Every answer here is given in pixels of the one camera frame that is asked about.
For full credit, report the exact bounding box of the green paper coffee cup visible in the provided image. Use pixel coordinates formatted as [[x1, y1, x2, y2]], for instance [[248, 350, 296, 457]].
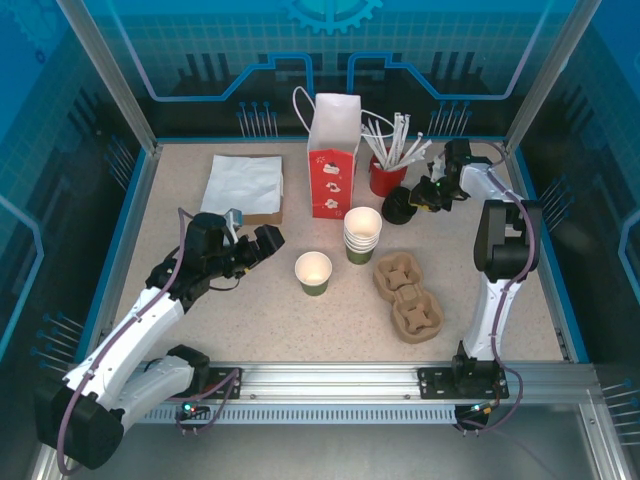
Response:
[[293, 250, 334, 299]]

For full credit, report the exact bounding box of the red white paper bag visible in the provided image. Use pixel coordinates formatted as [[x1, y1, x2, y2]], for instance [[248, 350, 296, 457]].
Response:
[[292, 85, 396, 220]]

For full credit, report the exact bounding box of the brown cardboard napkin tray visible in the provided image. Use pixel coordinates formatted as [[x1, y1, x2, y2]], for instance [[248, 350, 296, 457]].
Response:
[[204, 153, 286, 226]]

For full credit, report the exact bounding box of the stack of black cup lids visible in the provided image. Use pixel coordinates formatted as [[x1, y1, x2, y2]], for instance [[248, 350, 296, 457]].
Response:
[[382, 197, 419, 226]]

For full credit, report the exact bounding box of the red straw holder cup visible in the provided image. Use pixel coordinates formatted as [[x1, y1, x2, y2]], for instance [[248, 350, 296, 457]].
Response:
[[368, 152, 409, 197]]

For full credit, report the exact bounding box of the stack of green paper cups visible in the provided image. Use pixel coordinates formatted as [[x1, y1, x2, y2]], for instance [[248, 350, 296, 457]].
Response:
[[342, 206, 384, 265]]

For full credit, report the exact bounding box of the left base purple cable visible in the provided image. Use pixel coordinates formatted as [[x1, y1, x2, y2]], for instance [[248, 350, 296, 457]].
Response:
[[174, 368, 242, 437]]

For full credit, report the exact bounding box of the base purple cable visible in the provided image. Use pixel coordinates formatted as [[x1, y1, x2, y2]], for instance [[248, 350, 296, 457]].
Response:
[[454, 367, 525, 437], [174, 368, 242, 437]]

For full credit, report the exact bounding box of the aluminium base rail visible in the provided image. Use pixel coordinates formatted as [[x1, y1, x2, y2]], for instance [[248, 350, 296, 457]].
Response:
[[112, 358, 599, 401]]

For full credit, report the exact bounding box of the aluminium frame post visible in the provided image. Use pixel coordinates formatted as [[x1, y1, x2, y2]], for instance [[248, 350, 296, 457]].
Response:
[[503, 0, 605, 154], [55, 0, 164, 154]]

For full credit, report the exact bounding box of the grey slotted cable duct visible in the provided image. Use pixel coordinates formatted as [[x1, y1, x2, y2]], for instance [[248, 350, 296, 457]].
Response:
[[144, 403, 464, 426]]

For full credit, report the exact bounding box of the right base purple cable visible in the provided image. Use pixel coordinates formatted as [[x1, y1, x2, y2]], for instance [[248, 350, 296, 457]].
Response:
[[454, 367, 525, 437]]

